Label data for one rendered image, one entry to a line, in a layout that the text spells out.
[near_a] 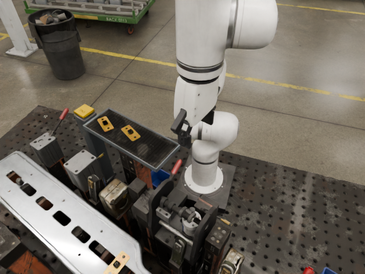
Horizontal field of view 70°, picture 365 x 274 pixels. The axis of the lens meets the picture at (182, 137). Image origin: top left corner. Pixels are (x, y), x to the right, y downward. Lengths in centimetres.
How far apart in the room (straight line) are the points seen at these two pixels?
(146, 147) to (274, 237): 72
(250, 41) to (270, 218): 105
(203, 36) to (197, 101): 12
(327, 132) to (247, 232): 192
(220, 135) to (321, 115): 230
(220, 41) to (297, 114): 272
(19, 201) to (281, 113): 257
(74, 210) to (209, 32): 82
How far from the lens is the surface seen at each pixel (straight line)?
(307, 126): 299
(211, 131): 98
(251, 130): 275
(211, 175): 122
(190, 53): 43
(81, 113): 115
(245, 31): 42
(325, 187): 158
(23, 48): 453
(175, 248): 85
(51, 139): 124
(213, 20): 41
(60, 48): 342
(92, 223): 101
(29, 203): 114
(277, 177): 151
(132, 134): 100
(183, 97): 48
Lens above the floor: 186
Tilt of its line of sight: 46 degrees down
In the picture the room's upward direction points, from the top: straight up
